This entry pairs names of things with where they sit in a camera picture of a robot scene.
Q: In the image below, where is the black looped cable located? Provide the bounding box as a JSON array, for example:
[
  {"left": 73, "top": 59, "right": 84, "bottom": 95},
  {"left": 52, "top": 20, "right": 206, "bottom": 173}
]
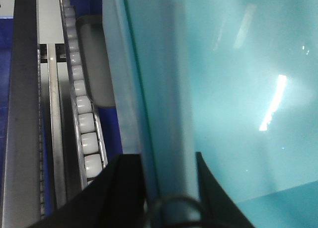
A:
[{"left": 144, "top": 195, "right": 207, "bottom": 228}]

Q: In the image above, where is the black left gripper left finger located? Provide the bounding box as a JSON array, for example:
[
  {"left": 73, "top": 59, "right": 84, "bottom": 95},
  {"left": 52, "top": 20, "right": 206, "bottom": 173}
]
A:
[{"left": 33, "top": 154, "right": 146, "bottom": 228}]

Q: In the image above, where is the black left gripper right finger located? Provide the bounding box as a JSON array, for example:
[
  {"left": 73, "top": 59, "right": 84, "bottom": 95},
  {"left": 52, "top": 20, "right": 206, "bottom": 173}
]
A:
[{"left": 196, "top": 152, "right": 254, "bottom": 228}]

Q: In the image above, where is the steel lane divider rail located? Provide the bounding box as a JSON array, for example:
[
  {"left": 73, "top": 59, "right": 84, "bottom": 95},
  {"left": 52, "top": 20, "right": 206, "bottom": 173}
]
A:
[{"left": 47, "top": 44, "right": 67, "bottom": 209}]

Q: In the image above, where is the white roller track strip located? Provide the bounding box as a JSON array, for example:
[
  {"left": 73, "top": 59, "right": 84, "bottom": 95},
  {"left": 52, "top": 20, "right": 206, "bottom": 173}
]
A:
[{"left": 59, "top": 0, "right": 108, "bottom": 189}]

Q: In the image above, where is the light blue plastic bin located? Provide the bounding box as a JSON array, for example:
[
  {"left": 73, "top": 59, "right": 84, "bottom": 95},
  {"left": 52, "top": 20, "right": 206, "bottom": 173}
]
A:
[{"left": 102, "top": 0, "right": 318, "bottom": 228}]

